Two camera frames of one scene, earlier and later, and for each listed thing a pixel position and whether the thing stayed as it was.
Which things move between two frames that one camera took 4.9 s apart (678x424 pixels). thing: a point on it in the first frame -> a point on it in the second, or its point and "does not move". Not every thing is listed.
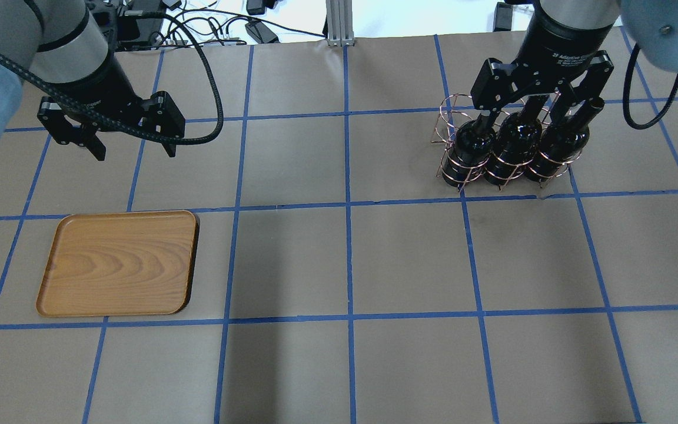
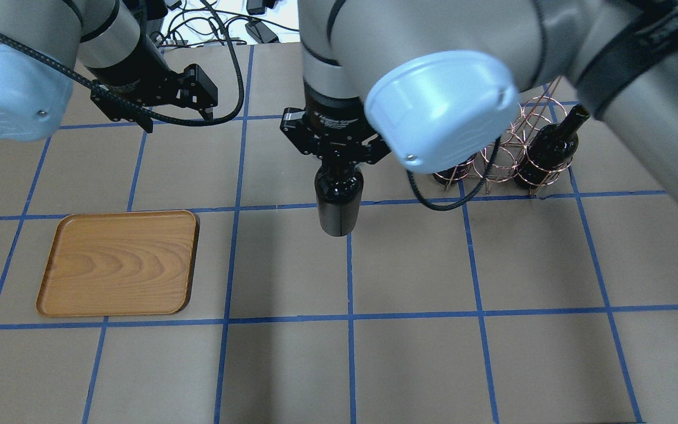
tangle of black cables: [199, 28] does not move
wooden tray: [120, 264] does not move
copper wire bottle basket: [501, 148] does not move
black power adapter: [261, 32] does not move
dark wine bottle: [519, 136] -> [339, 189]
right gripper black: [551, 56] -> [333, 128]
